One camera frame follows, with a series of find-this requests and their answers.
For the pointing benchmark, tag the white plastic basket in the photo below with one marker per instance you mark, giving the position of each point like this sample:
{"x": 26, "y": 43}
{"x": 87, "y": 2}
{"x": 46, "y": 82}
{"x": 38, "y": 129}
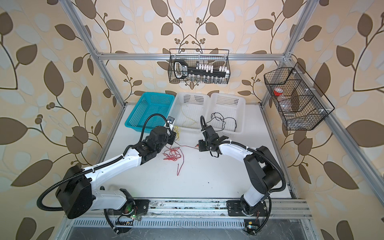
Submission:
{"x": 187, "y": 110}
{"x": 226, "y": 114}

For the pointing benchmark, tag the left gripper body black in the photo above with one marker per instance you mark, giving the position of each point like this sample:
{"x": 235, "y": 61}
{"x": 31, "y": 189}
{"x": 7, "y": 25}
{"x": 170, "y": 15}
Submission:
{"x": 169, "y": 139}

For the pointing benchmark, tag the teal plastic basket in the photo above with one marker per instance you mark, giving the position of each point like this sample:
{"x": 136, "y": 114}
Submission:
{"x": 149, "y": 104}

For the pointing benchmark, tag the middle white plastic basket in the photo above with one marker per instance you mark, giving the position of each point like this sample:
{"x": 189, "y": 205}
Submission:
{"x": 187, "y": 110}

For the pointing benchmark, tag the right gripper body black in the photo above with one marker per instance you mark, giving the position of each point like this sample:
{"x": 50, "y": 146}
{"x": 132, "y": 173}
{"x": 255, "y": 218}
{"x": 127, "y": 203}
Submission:
{"x": 204, "y": 145}

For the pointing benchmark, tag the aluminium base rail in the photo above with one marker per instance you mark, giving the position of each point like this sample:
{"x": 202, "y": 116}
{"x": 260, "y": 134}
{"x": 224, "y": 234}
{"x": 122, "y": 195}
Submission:
{"x": 207, "y": 213}

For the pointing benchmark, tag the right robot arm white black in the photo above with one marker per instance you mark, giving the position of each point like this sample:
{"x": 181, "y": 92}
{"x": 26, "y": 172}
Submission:
{"x": 265, "y": 174}

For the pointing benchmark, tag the right white plastic basket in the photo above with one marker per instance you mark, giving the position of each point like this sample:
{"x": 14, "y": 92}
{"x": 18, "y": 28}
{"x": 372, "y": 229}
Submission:
{"x": 226, "y": 114}

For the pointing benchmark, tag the side black wire basket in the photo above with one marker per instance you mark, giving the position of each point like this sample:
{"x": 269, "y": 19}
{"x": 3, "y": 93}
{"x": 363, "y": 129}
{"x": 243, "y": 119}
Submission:
{"x": 303, "y": 105}

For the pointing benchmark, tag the aluminium frame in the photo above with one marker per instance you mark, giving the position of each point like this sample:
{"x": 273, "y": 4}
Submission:
{"x": 371, "y": 175}

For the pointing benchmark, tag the black tool with vials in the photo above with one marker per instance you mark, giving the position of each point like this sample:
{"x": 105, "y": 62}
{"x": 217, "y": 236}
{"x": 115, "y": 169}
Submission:
{"x": 182, "y": 70}

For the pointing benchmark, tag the back black wire basket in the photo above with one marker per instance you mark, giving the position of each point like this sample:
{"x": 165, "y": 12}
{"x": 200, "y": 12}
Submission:
{"x": 216, "y": 57}

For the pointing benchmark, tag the red capped item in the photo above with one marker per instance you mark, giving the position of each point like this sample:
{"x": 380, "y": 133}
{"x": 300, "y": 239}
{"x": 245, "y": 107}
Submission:
{"x": 278, "y": 91}

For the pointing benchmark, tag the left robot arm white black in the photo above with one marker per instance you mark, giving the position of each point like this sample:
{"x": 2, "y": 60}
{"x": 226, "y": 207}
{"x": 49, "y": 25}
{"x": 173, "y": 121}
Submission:
{"x": 81, "y": 189}

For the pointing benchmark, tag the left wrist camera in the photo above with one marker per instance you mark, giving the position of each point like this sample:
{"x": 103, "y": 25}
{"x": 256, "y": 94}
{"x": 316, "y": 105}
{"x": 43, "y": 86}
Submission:
{"x": 170, "y": 121}

